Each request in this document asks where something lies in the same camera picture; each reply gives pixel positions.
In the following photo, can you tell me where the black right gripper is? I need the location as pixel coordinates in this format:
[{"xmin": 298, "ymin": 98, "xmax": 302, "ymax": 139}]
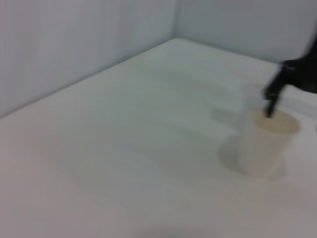
[{"xmin": 262, "ymin": 32, "xmax": 317, "ymax": 119}]

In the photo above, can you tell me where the white paper cup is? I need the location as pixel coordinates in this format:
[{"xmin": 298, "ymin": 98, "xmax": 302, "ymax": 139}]
[{"xmin": 236, "ymin": 108, "xmax": 301, "ymax": 180}]

